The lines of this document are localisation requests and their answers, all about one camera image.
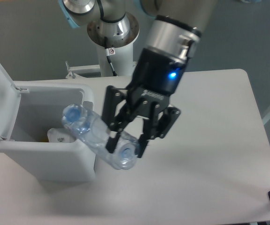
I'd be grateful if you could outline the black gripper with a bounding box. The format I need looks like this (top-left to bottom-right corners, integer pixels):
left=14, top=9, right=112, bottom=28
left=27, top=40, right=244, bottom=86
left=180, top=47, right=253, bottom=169
left=101, top=48, right=186, bottom=158

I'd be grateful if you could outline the clear plastic water bottle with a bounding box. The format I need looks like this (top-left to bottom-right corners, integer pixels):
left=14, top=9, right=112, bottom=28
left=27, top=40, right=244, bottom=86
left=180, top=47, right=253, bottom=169
left=62, top=104, right=139, bottom=170

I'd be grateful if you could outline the white paper wrapper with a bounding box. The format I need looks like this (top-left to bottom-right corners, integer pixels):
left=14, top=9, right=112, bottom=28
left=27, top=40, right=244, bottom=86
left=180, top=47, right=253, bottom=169
left=47, top=128, right=76, bottom=143

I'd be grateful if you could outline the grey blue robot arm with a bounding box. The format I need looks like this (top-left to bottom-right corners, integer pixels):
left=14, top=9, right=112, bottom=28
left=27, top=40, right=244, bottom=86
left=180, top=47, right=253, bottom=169
left=59, top=0, right=216, bottom=158

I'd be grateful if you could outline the white trash can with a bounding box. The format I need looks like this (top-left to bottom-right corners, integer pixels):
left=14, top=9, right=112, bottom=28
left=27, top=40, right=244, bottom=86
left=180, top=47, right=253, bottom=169
left=0, top=81, right=95, bottom=182

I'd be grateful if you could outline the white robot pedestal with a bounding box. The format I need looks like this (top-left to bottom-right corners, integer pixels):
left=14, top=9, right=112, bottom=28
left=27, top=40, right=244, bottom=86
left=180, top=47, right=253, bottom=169
left=65, top=13, right=140, bottom=79

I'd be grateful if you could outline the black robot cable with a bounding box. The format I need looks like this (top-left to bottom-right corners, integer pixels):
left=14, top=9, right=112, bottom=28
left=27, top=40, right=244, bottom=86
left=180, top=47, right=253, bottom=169
left=103, top=36, right=119, bottom=77

